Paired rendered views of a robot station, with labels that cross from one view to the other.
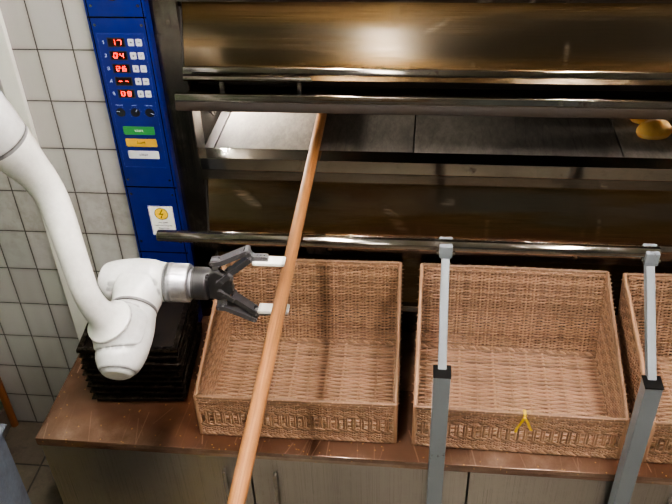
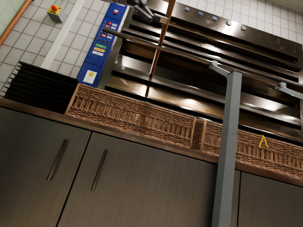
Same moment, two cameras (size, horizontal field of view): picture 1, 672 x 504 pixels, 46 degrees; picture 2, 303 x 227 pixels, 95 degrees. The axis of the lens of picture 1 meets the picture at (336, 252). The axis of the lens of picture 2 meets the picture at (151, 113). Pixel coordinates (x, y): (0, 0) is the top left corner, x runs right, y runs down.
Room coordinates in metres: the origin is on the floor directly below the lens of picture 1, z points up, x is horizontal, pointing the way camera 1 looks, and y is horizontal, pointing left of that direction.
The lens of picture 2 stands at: (0.89, 0.17, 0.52)
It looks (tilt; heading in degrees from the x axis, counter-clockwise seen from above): 16 degrees up; 349
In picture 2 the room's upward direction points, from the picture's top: 15 degrees clockwise
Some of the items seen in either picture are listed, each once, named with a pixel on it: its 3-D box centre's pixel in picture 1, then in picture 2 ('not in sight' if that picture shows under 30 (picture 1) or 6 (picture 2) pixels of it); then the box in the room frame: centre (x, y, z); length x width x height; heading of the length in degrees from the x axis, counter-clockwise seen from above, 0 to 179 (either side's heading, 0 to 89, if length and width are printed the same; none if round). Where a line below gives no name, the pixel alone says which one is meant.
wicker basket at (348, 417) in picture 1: (304, 344); (135, 115); (1.71, 0.10, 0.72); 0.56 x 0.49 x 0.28; 84
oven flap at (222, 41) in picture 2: not in sight; (219, 39); (1.90, -0.51, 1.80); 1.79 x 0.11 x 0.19; 83
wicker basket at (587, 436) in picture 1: (513, 354); (227, 141); (1.63, -0.49, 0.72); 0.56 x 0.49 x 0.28; 82
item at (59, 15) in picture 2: not in sight; (57, 13); (2.05, 0.98, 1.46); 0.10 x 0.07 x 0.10; 83
